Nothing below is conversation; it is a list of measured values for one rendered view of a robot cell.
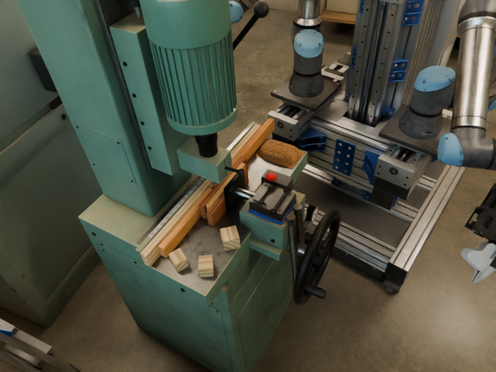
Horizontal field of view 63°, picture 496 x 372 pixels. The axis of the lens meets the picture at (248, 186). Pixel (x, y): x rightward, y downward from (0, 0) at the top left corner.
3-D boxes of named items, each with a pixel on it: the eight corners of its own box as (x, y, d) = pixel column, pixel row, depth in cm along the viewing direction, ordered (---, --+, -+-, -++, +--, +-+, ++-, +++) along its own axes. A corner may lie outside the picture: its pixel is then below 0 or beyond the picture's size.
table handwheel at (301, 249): (352, 193, 116) (336, 260, 134) (289, 170, 124) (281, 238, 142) (312, 258, 96) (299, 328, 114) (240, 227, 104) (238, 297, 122)
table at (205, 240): (240, 326, 100) (238, 315, 95) (144, 274, 111) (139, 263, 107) (333, 173, 135) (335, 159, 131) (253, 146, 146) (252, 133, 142)
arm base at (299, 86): (300, 74, 182) (301, 54, 175) (330, 84, 175) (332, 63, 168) (281, 90, 174) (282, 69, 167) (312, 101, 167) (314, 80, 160)
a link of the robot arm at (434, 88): (408, 94, 151) (417, 60, 141) (446, 97, 148) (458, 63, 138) (409, 113, 143) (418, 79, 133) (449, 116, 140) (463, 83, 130)
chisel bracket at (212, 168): (220, 188, 112) (217, 166, 106) (179, 172, 118) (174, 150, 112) (234, 172, 117) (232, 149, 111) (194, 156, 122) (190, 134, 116)
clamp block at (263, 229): (282, 251, 111) (282, 230, 104) (240, 232, 116) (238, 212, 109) (305, 214, 119) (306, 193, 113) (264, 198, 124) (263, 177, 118)
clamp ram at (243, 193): (248, 219, 115) (246, 198, 108) (226, 209, 117) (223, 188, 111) (263, 198, 120) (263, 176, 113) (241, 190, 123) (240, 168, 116)
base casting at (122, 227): (227, 309, 117) (224, 294, 110) (85, 234, 139) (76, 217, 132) (294, 205, 143) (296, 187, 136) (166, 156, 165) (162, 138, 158)
